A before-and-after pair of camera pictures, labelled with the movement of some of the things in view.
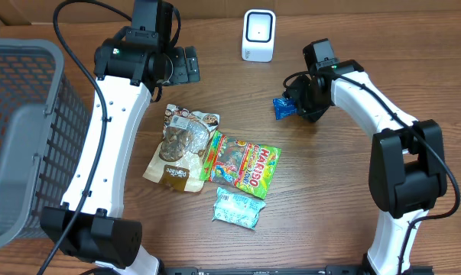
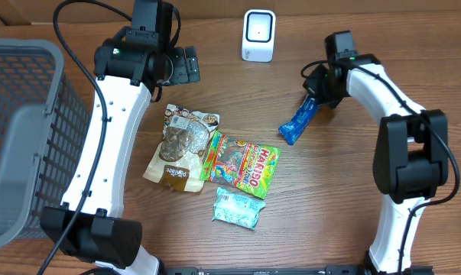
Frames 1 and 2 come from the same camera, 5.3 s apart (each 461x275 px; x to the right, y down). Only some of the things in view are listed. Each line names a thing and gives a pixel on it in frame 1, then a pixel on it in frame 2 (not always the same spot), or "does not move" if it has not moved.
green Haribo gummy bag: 248,166 does not move
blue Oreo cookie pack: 284,107 -> 291,130
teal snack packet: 237,209 does not move
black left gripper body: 184,69 does not move
